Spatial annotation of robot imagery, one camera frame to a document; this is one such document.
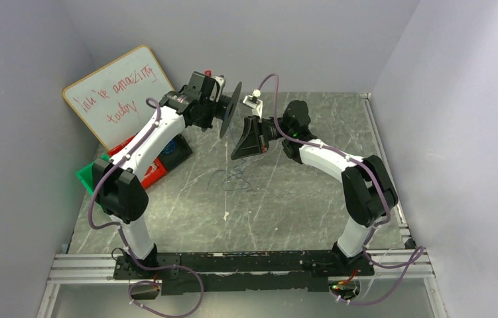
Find blue cable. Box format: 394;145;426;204
206;129;253;193

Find black spool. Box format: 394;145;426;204
215;81;242;138

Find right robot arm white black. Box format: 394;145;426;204
231;95;399;265

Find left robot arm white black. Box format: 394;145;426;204
90;72;242;268

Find black bin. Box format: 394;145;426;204
158;134;193;172

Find red bin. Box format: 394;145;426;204
107;136;167;189

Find whiteboard with red writing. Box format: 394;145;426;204
62;45;174;150

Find green bin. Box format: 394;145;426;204
76;159;97;195

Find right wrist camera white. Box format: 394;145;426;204
242;89;263;118

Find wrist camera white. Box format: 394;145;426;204
204;70;226;101
242;89;263;118

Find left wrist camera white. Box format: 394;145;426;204
204;70;226;101

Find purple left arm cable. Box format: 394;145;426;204
87;97;206;318

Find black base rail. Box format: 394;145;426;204
113;250;375;295

